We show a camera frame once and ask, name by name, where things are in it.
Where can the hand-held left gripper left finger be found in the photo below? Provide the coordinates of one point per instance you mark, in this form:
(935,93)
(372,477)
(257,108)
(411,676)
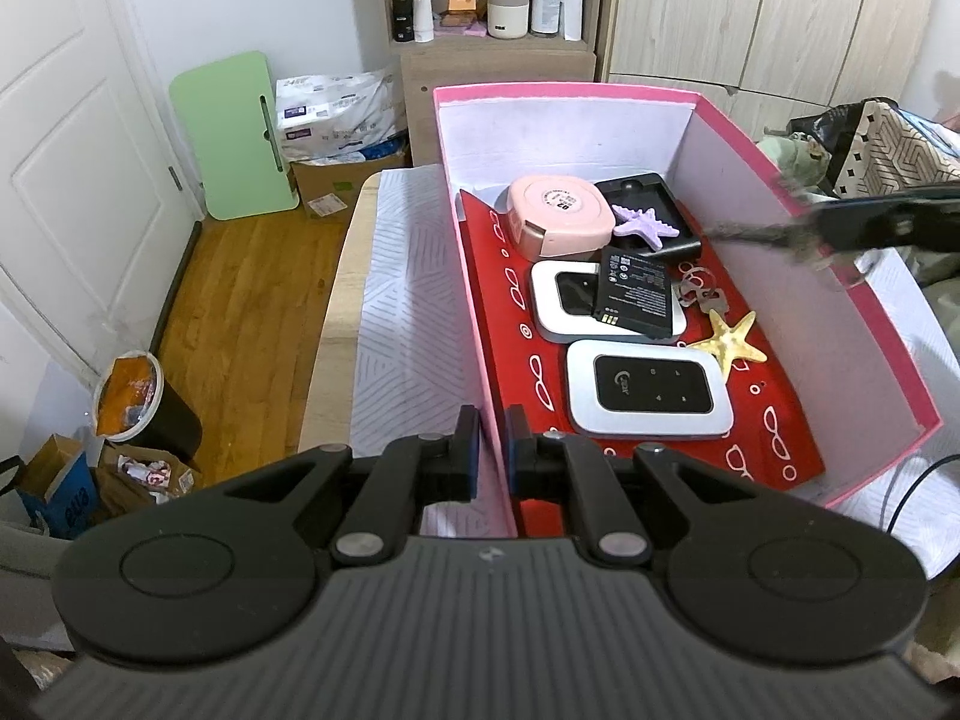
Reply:
(471,450)

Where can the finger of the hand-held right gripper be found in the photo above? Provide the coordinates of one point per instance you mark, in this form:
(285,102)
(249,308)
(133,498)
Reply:
(765,229)

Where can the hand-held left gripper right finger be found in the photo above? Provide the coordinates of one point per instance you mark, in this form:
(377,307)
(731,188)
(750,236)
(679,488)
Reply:
(514,450)

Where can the white pocket router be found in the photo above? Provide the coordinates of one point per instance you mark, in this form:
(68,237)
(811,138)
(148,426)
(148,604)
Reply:
(547,307)
(585,405)

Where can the purple starfish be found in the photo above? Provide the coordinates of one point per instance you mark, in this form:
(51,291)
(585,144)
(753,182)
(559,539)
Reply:
(649,229)

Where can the yellow starfish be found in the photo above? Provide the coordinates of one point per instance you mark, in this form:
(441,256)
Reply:
(727,341)

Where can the black device back cover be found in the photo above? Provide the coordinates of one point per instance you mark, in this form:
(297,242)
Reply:
(637,191)

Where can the black battery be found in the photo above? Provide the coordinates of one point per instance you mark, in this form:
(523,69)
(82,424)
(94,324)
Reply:
(634,292)

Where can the pink cardboard box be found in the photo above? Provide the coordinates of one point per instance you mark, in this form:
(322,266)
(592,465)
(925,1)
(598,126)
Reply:
(570,135)

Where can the pale green cloth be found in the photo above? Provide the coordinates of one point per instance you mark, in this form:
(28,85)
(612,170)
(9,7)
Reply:
(787,154)

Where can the geometric patterned tote bag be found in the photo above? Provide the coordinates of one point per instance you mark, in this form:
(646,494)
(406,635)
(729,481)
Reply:
(900,142)

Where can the red patterned liner sheet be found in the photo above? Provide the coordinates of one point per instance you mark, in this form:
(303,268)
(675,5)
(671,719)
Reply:
(660,457)

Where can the pink tape measure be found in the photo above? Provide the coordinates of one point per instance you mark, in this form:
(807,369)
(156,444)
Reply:
(555,217)

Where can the light wooden wardrobe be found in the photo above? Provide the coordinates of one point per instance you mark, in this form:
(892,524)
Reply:
(712,7)

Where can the white paper roll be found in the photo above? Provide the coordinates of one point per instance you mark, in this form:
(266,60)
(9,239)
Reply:
(573,4)

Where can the black trash bin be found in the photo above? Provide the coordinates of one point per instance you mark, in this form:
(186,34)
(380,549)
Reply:
(172,420)

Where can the brown cardboard box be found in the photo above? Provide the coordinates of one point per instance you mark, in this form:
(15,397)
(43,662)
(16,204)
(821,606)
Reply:
(330,184)

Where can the white bottle with label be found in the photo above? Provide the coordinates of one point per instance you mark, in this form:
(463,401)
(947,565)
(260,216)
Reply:
(546,7)

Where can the wooden shelf cabinet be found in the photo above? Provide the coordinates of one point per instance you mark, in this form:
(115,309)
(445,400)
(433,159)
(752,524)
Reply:
(495,67)

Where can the white round jar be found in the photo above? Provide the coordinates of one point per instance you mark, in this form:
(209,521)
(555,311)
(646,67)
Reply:
(507,15)

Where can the pink flat packet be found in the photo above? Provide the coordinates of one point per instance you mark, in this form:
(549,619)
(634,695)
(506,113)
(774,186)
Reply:
(476,28)

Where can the brown paper bag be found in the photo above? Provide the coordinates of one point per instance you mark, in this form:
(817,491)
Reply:
(120,487)

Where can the white tissue package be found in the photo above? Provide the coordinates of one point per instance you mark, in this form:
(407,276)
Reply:
(337,112)

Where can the orange small box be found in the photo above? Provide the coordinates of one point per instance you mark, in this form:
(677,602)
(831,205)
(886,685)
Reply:
(462,0)

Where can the green folding board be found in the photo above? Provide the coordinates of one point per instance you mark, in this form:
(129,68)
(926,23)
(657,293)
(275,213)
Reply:
(232,142)

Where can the blue cardboard box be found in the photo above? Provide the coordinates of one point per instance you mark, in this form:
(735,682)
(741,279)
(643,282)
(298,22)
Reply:
(71,499)

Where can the white tube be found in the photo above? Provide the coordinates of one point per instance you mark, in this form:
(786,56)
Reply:
(423,11)

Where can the black bottle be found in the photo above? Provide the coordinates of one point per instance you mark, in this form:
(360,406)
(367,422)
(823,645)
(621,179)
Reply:
(403,11)

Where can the white panel door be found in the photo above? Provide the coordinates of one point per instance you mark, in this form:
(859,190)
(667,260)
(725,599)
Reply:
(67,127)

